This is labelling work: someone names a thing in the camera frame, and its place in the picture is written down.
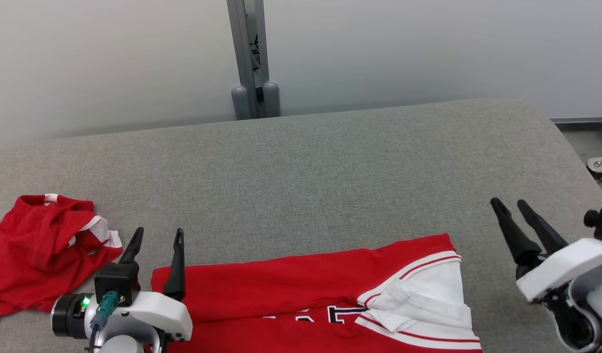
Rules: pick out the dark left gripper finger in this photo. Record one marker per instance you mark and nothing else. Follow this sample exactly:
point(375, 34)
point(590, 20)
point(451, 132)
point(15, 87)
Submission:
point(133, 250)
point(177, 274)

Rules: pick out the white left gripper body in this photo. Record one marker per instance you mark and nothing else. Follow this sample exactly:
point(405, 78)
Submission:
point(159, 311)

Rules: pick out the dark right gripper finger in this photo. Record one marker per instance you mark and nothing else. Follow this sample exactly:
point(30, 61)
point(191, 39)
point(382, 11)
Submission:
point(519, 242)
point(546, 233)

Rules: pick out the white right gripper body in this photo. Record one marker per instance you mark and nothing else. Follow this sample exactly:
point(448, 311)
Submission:
point(565, 264)

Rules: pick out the red shorts white waistband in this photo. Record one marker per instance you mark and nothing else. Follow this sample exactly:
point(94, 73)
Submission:
point(36, 255)

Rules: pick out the red white lettered jersey shirt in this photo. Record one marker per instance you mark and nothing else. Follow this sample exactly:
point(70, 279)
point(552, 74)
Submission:
point(281, 289)

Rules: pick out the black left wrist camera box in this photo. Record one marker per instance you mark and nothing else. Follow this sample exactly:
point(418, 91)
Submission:
point(115, 284)

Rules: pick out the grey cylindrical post foot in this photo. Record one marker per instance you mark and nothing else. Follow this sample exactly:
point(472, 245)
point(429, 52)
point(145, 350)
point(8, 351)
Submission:
point(240, 105)
point(271, 100)

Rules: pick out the grey metal partition post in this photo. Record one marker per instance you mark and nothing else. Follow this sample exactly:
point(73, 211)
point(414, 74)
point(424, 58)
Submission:
point(244, 49)

